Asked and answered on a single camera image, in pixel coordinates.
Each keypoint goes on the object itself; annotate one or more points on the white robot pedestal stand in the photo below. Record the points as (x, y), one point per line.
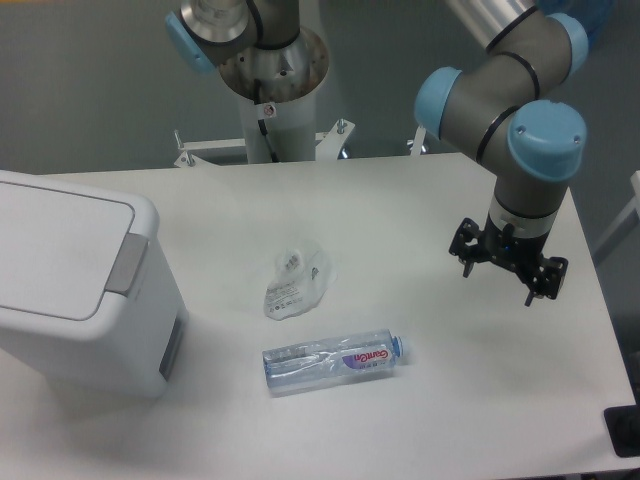
(276, 92)

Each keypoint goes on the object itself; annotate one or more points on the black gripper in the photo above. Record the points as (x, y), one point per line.
(543, 276)

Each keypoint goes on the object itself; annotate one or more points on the crumpled clear plastic bag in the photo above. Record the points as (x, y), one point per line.
(303, 272)

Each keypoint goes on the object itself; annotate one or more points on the white trash can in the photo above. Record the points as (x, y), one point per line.
(87, 294)

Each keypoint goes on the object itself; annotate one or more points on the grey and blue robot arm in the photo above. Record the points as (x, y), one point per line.
(498, 115)

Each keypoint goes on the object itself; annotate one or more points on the black clamp at table edge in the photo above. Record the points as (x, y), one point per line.
(623, 426)

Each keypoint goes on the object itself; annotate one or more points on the white frame at right edge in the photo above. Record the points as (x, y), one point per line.
(620, 227)

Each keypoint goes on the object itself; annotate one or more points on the clear plastic water bottle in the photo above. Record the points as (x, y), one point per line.
(319, 362)

